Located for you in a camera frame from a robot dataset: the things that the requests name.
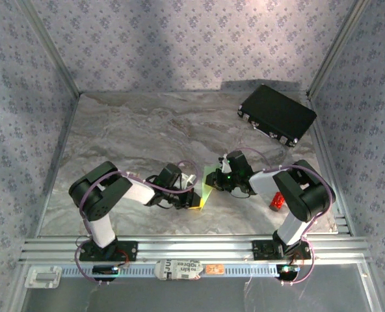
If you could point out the black controller board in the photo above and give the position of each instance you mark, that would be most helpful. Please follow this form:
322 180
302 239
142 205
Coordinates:
286 269
104 269

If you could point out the orange sticker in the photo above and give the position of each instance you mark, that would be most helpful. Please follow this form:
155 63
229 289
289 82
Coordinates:
215 268

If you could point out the aluminium table side rail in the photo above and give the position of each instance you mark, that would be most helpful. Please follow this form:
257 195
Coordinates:
324 162
56 162

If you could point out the white printed paper roll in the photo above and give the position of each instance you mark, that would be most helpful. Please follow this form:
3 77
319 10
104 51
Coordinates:
179 269

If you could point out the black left controller board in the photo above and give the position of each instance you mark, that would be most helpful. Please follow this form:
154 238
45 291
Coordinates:
104 269

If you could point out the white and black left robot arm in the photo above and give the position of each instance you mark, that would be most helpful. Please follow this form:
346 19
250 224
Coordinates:
140 191

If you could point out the aluminium corner post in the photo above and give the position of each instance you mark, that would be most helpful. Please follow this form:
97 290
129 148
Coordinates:
335 48
51 48

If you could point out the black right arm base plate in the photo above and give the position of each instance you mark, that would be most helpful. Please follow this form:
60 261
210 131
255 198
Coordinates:
264 250

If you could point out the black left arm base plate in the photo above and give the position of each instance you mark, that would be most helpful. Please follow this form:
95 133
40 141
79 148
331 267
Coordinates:
132 255

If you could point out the light green paper sheet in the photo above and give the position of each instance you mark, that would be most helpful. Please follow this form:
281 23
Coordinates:
207 191

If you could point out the black hard case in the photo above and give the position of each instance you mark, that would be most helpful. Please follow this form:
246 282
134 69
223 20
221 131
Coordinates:
277 110

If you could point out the red glitter tube white cap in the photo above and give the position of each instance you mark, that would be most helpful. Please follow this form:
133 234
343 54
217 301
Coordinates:
277 202

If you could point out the aluminium mounting rail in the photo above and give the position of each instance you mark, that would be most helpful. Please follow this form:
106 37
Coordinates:
192 248

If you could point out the white plastic bracket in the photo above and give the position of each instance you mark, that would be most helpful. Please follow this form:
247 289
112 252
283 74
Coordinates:
43 277

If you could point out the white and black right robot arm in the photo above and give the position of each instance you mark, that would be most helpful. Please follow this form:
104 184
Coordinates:
264 183

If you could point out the black right controller board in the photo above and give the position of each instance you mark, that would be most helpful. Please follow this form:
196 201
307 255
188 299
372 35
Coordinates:
286 269

